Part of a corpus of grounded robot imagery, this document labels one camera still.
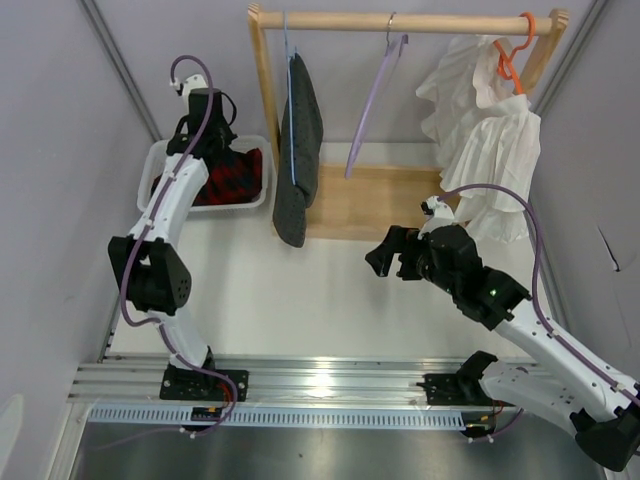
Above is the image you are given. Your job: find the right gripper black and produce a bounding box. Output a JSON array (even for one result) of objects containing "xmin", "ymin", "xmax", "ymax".
[{"xmin": 365, "ymin": 225, "xmax": 460, "ymax": 295}]

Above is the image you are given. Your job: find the red plaid skirt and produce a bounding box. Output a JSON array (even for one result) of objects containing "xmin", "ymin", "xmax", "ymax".
[{"xmin": 152, "ymin": 146, "xmax": 264, "ymax": 209}]

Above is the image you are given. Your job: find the purple hanger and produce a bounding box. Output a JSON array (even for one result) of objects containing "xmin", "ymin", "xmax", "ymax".
[{"xmin": 344, "ymin": 11, "xmax": 409, "ymax": 179}]

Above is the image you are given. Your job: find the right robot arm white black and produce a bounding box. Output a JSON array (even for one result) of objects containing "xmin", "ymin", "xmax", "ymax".
[{"xmin": 365, "ymin": 225, "xmax": 639, "ymax": 472}]

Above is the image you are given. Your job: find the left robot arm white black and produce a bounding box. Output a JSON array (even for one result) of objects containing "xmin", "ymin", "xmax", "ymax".
[{"xmin": 108, "ymin": 87, "xmax": 236, "ymax": 400}]

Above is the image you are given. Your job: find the light blue hanger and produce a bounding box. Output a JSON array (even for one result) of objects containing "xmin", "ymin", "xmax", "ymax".
[{"xmin": 283, "ymin": 10, "xmax": 297, "ymax": 186}]

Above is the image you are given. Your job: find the orange hanger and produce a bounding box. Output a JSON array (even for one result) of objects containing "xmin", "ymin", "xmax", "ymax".
[{"xmin": 493, "ymin": 12, "xmax": 536, "ymax": 95}]

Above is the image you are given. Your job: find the white plastic basket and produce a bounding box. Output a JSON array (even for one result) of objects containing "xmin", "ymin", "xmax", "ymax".
[{"xmin": 137, "ymin": 135, "xmax": 273, "ymax": 216}]

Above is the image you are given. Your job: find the wooden clothes rack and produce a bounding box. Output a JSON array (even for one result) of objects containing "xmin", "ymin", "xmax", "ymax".
[{"xmin": 247, "ymin": 3, "xmax": 569, "ymax": 241}]

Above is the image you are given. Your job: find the grey dotted garment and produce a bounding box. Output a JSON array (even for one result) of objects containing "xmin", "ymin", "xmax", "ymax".
[{"xmin": 272, "ymin": 54, "xmax": 324, "ymax": 248}]

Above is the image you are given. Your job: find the white pleated garment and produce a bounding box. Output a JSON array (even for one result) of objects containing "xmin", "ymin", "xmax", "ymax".
[{"xmin": 416, "ymin": 35, "xmax": 541, "ymax": 243}]

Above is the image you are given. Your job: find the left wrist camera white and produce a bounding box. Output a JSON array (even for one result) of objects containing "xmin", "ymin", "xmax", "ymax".
[{"xmin": 170, "ymin": 74, "xmax": 208, "ymax": 100}]

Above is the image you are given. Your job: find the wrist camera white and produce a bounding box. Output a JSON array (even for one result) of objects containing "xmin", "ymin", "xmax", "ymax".
[
  {"xmin": 170, "ymin": 74, "xmax": 208, "ymax": 100},
  {"xmin": 419, "ymin": 196, "xmax": 455, "ymax": 238}
]

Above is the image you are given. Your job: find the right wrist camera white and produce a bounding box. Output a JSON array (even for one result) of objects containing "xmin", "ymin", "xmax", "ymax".
[{"xmin": 419, "ymin": 196, "xmax": 455, "ymax": 238}]

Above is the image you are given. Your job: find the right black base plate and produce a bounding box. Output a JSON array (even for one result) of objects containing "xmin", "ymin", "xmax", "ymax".
[{"xmin": 416, "ymin": 373, "xmax": 493, "ymax": 406}]

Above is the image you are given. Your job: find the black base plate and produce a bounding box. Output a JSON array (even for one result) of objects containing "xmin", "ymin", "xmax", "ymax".
[
  {"xmin": 159, "ymin": 364, "xmax": 250, "ymax": 402},
  {"xmin": 416, "ymin": 373, "xmax": 493, "ymax": 406}
]

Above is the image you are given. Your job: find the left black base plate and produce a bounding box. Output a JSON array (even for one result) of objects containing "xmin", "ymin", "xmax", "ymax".
[{"xmin": 159, "ymin": 364, "xmax": 250, "ymax": 402}]

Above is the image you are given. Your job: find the aluminium mounting rail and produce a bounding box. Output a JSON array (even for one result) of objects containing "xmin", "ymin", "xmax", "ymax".
[{"xmin": 67, "ymin": 353, "xmax": 464, "ymax": 408}]

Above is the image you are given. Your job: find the white slotted cable duct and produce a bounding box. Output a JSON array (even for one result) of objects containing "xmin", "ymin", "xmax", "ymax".
[{"xmin": 88, "ymin": 403, "xmax": 493, "ymax": 431}]

